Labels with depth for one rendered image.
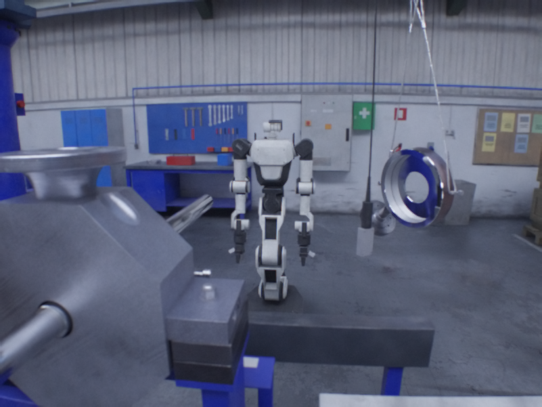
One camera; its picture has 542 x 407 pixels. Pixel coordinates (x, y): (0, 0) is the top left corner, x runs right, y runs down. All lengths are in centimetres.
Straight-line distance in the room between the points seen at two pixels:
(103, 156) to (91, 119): 578
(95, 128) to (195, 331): 587
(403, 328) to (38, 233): 98
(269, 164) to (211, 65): 411
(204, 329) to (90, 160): 37
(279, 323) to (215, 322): 46
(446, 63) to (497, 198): 238
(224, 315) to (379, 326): 58
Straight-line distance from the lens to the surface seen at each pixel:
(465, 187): 576
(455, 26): 640
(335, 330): 111
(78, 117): 661
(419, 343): 118
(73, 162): 67
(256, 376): 102
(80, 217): 68
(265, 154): 220
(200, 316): 68
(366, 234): 153
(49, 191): 75
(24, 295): 84
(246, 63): 601
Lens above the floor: 146
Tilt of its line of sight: 13 degrees down
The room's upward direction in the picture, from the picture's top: straight up
